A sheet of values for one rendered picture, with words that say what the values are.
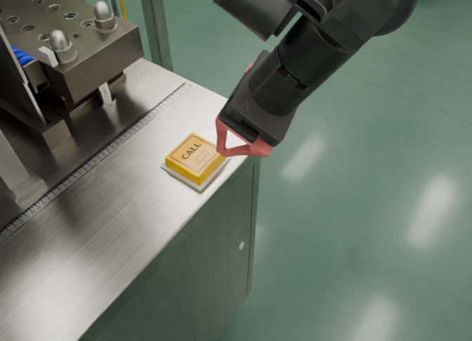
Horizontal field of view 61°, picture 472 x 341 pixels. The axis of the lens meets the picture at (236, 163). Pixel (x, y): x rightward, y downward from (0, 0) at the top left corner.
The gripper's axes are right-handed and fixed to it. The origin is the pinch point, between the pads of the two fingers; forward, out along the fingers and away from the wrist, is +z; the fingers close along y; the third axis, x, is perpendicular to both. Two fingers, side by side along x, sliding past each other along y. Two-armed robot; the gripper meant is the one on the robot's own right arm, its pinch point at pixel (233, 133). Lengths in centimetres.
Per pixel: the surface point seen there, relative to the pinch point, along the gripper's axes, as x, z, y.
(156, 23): -34, 71, -81
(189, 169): -0.8, 14.5, -1.4
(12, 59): -30.1, 15.1, -0.3
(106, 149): -13.5, 24.5, -1.7
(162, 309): 10.8, 38.2, 12.0
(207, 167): 1.3, 13.5, -2.9
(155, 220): -0.9, 17.4, 7.4
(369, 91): 66, 83, -150
